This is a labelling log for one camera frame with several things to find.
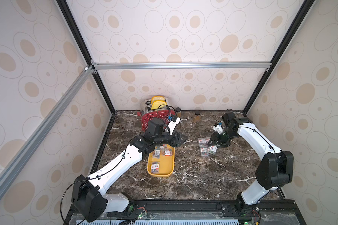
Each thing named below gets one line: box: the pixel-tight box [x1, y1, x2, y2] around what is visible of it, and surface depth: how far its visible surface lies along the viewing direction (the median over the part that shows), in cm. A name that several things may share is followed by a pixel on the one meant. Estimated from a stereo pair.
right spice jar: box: [194, 110, 201, 123], surface depth 109 cm
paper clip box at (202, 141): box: [198, 137, 207, 147], surface depth 100 cm
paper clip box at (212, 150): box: [208, 145, 218, 155], surface depth 83 cm
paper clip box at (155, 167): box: [150, 161, 160, 173], surface depth 88 cm
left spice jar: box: [175, 106, 182, 118], surface depth 111 cm
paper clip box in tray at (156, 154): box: [153, 149, 161, 159], surface depth 94 cm
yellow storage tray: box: [146, 143, 175, 178], surface depth 92 cm
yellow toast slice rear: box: [151, 95, 166, 105], surface depth 102 cm
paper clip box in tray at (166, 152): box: [164, 148, 170, 157], surface depth 94 cm
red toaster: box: [137, 98, 176, 131], surface depth 99 cm
